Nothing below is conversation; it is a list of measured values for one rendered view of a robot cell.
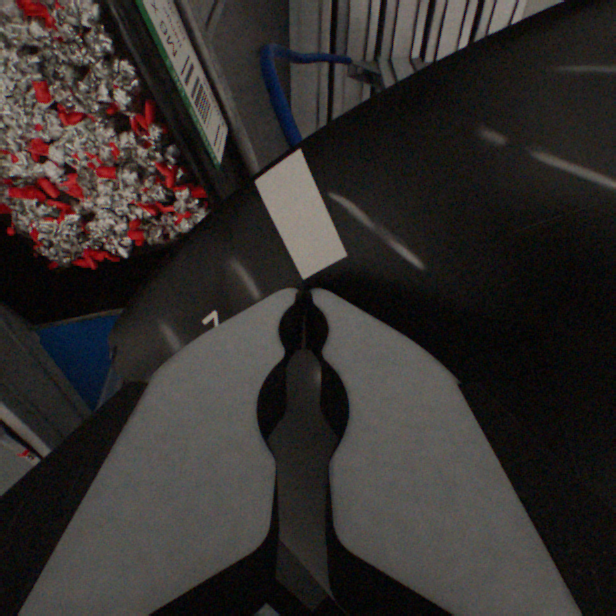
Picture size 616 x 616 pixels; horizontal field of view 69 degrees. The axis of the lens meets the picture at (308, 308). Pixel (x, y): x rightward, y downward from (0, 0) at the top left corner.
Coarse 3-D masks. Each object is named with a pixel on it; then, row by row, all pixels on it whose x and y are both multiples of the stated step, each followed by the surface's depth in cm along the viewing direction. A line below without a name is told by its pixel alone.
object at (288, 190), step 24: (288, 168) 12; (264, 192) 13; (288, 192) 13; (312, 192) 12; (288, 216) 13; (312, 216) 12; (288, 240) 13; (312, 240) 13; (336, 240) 12; (312, 264) 13
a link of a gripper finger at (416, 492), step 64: (320, 320) 10; (384, 384) 8; (448, 384) 8; (384, 448) 7; (448, 448) 7; (384, 512) 6; (448, 512) 6; (512, 512) 6; (384, 576) 5; (448, 576) 5; (512, 576) 5
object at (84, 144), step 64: (0, 0) 18; (64, 0) 18; (0, 64) 20; (64, 64) 20; (128, 64) 20; (0, 128) 22; (64, 128) 22; (128, 128) 23; (64, 192) 26; (128, 192) 25; (192, 192) 26; (128, 256) 29
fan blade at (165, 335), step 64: (576, 0) 9; (448, 64) 10; (512, 64) 10; (576, 64) 9; (320, 128) 12; (384, 128) 11; (448, 128) 10; (512, 128) 10; (576, 128) 9; (256, 192) 13; (320, 192) 12; (384, 192) 11; (448, 192) 11; (512, 192) 10; (576, 192) 10; (192, 256) 15; (256, 256) 14; (384, 256) 12; (448, 256) 11; (512, 256) 10; (576, 256) 10; (128, 320) 17; (384, 320) 12; (448, 320) 11; (512, 320) 10; (576, 320) 10; (320, 384) 14; (512, 384) 11; (576, 384) 10; (320, 448) 15; (576, 448) 10; (320, 512) 16; (320, 576) 18
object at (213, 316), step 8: (216, 296) 15; (200, 304) 15; (208, 304) 15; (216, 304) 15; (224, 304) 15; (192, 312) 16; (200, 312) 15; (208, 312) 15; (216, 312) 15; (224, 312) 15; (232, 312) 15; (192, 320) 16; (200, 320) 16; (208, 320) 15; (216, 320) 15; (224, 320) 15; (192, 328) 16; (200, 328) 16; (208, 328) 15
